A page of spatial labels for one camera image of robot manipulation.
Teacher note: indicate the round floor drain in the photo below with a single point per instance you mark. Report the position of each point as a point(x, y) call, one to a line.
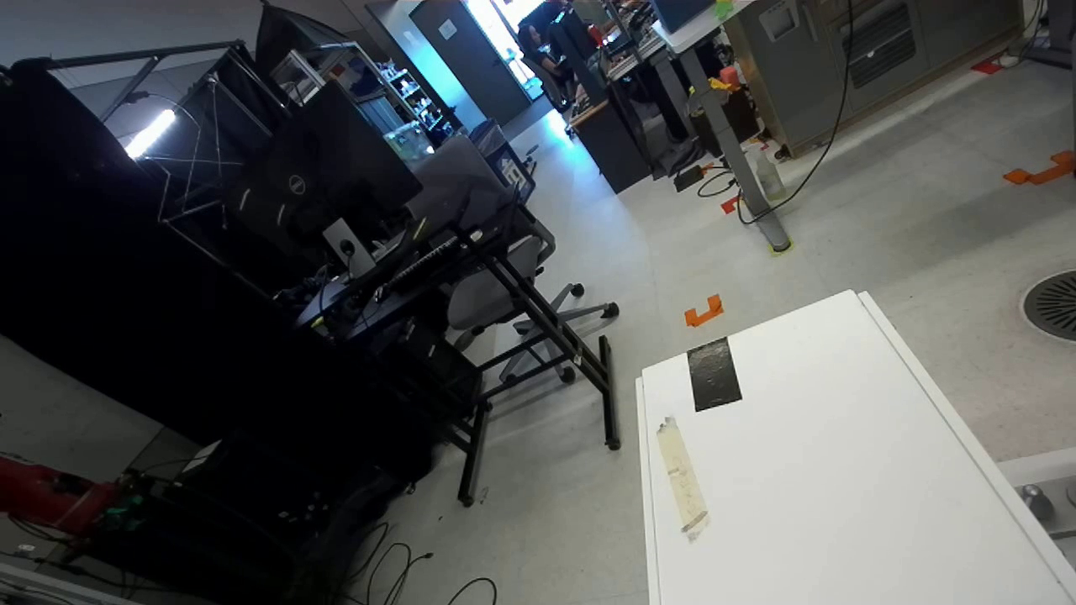
point(1058, 303)

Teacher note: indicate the bright light panel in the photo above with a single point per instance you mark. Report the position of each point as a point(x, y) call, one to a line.
point(154, 132)

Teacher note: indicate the cluttered background shelf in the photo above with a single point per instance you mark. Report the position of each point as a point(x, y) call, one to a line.
point(399, 106)

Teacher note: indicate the red object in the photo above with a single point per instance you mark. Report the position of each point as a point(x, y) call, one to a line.
point(45, 492)

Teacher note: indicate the large black panel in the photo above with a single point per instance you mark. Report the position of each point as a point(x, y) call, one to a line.
point(88, 258)

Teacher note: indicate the dark background cabinet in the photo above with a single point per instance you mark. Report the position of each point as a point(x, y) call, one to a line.
point(616, 147)

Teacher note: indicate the black computer monitor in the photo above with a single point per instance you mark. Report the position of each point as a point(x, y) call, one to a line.
point(337, 157)

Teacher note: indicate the grey metal cabinet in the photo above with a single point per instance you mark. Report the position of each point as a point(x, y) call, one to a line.
point(896, 67)

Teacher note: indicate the grey metal fitting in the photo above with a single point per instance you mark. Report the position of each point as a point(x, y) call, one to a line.
point(1044, 498)

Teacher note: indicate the black computer desk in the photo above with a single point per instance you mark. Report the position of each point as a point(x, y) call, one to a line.
point(610, 392)

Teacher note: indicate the dark rectangular label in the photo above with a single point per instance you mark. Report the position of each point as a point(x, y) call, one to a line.
point(714, 374)

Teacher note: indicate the beige tape strip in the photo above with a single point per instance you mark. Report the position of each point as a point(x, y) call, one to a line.
point(679, 474)

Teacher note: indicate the grey office chair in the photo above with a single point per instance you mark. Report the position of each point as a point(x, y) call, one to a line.
point(490, 298)

